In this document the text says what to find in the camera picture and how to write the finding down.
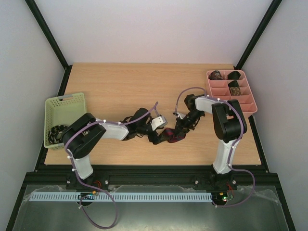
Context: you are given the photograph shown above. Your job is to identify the red navy striped tie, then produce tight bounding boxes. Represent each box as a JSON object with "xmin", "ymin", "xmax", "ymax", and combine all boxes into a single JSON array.
[{"xmin": 163, "ymin": 128, "xmax": 186, "ymax": 143}]

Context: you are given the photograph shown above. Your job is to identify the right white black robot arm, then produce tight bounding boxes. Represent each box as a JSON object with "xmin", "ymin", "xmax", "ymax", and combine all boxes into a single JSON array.
[{"xmin": 173, "ymin": 94, "xmax": 247, "ymax": 189}]

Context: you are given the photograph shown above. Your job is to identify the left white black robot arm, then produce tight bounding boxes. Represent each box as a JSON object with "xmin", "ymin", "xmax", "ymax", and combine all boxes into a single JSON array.
[{"xmin": 61, "ymin": 108, "xmax": 167, "ymax": 180}]

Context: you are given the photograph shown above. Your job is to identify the pink divided organizer tray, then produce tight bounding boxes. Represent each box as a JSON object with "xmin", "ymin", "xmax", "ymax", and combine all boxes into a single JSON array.
[{"xmin": 206, "ymin": 70, "xmax": 257, "ymax": 117}]

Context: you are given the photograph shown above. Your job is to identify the dark floral rolled tie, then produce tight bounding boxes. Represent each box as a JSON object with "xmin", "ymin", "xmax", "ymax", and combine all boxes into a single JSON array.
[{"xmin": 208, "ymin": 70, "xmax": 223, "ymax": 80}]

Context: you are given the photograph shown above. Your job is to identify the brown patterned rolled tie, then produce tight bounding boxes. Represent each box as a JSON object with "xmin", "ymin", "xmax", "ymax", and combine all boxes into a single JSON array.
[{"xmin": 229, "ymin": 87, "xmax": 241, "ymax": 96}]

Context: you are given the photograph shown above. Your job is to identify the black rolled tie middle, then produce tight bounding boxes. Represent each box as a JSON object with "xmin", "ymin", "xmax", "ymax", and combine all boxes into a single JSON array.
[{"xmin": 228, "ymin": 80, "xmax": 239, "ymax": 88}]

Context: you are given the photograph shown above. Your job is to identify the black rolled tie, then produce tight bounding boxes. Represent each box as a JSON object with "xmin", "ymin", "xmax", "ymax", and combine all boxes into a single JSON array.
[
  {"xmin": 228, "ymin": 80, "xmax": 239, "ymax": 88},
  {"xmin": 227, "ymin": 71, "xmax": 241, "ymax": 80}
]

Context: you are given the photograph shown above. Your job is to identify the black rolled tie back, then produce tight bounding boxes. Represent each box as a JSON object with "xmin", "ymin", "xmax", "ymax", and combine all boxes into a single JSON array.
[{"xmin": 227, "ymin": 71, "xmax": 241, "ymax": 80}]

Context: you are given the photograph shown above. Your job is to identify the green plastic basket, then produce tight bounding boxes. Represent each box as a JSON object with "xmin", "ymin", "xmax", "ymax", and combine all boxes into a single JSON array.
[{"xmin": 44, "ymin": 93, "xmax": 87, "ymax": 150}]

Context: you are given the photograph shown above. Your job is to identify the black white patterned tie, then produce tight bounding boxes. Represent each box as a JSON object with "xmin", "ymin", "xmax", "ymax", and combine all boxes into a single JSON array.
[{"xmin": 48, "ymin": 125, "xmax": 68, "ymax": 144}]

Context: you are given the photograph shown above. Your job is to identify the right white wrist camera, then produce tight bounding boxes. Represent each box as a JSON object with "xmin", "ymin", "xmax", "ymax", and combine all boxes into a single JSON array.
[{"xmin": 173, "ymin": 112, "xmax": 186, "ymax": 119}]

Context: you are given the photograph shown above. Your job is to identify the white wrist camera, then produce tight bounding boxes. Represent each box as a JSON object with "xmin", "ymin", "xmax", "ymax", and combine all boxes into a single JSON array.
[
  {"xmin": 151, "ymin": 115, "xmax": 167, "ymax": 130},
  {"xmin": 173, "ymin": 112, "xmax": 186, "ymax": 119}
]

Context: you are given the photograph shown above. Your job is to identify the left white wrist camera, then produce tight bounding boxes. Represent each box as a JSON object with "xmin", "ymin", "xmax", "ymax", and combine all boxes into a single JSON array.
[{"xmin": 151, "ymin": 115, "xmax": 167, "ymax": 130}]

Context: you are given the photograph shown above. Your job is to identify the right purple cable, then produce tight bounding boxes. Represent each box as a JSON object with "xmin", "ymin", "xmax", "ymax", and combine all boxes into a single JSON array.
[{"xmin": 175, "ymin": 87, "xmax": 256, "ymax": 209}]

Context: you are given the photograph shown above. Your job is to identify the purple cable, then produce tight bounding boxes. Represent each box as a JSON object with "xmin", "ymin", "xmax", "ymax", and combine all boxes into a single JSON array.
[
  {"xmin": 175, "ymin": 87, "xmax": 256, "ymax": 209},
  {"xmin": 64, "ymin": 101, "xmax": 162, "ymax": 229}
]

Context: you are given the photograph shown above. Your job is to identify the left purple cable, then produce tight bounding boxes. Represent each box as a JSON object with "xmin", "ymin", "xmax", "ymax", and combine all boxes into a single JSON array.
[{"xmin": 64, "ymin": 101, "xmax": 162, "ymax": 229}]

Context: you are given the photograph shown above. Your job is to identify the black aluminium frame rail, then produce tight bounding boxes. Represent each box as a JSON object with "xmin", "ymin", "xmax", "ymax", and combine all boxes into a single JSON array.
[{"xmin": 22, "ymin": 166, "xmax": 281, "ymax": 191}]

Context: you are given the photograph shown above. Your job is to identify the light blue cable duct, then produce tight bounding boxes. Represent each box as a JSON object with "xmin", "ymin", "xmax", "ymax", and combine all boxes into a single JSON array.
[{"xmin": 29, "ymin": 192, "xmax": 212, "ymax": 203}]

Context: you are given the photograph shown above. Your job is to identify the right black frame post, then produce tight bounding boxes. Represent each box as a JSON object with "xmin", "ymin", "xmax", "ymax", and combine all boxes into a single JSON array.
[{"xmin": 234, "ymin": 0, "xmax": 282, "ymax": 70}]

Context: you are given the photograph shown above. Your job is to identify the black frame post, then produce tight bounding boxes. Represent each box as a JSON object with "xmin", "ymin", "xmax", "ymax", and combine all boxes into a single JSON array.
[
  {"xmin": 24, "ymin": 0, "xmax": 70, "ymax": 70},
  {"xmin": 234, "ymin": 0, "xmax": 282, "ymax": 70}
]

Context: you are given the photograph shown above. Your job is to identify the left black frame post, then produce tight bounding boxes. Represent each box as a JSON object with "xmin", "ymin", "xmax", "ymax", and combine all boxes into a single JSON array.
[{"xmin": 24, "ymin": 0, "xmax": 70, "ymax": 70}]

